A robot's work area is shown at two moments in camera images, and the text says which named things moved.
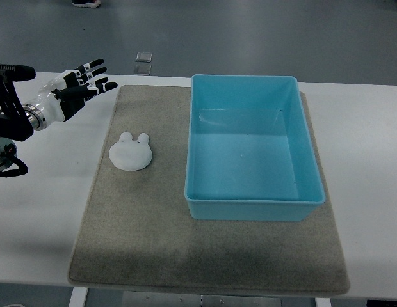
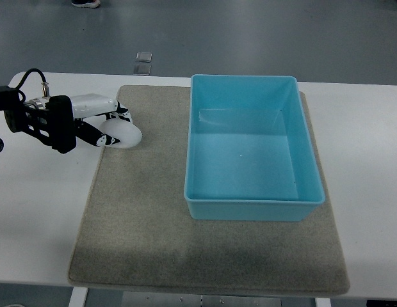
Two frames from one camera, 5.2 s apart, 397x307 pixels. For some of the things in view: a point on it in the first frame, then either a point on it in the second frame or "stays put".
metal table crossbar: x=152 y=299 stays put
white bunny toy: x=130 y=155 -> x=128 y=134
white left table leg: x=79 y=296 stays put
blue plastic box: x=250 y=151 stays put
